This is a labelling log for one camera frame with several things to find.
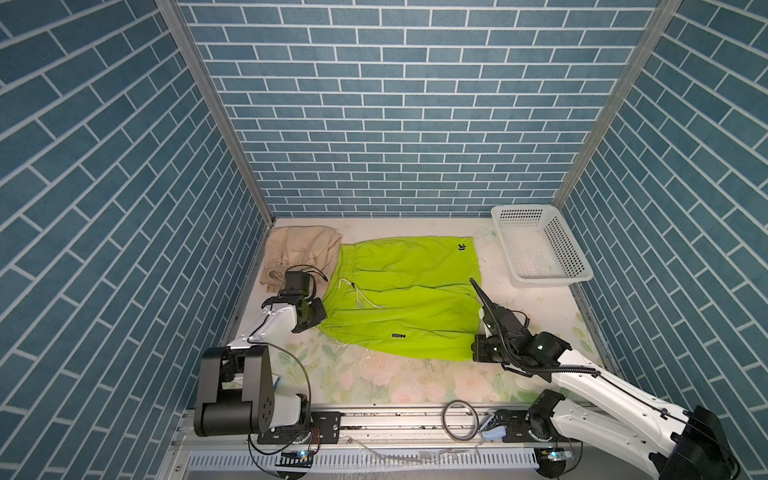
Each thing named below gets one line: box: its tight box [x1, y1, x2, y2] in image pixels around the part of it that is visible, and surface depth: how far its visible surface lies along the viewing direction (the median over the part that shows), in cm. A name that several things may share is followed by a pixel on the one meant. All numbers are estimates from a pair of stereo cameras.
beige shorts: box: [260, 226, 343, 294], surface depth 109 cm
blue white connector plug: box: [481, 426, 507, 441], surface depth 73 cm
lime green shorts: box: [318, 236, 484, 361], surface depth 97 cm
